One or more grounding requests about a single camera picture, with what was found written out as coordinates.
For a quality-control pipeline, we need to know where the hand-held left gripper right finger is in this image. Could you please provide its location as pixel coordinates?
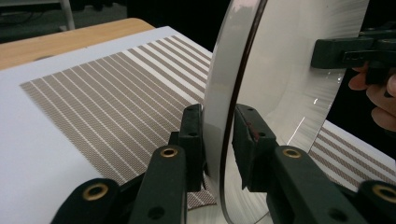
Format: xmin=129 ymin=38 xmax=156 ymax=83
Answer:
xmin=232 ymin=104 xmax=279 ymax=192

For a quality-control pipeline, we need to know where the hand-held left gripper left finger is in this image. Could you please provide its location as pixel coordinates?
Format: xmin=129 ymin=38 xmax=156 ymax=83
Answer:
xmin=169 ymin=104 xmax=206 ymax=192

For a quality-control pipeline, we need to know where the beige striped placemat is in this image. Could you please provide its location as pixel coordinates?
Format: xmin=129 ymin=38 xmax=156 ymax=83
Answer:
xmin=20 ymin=35 xmax=396 ymax=210

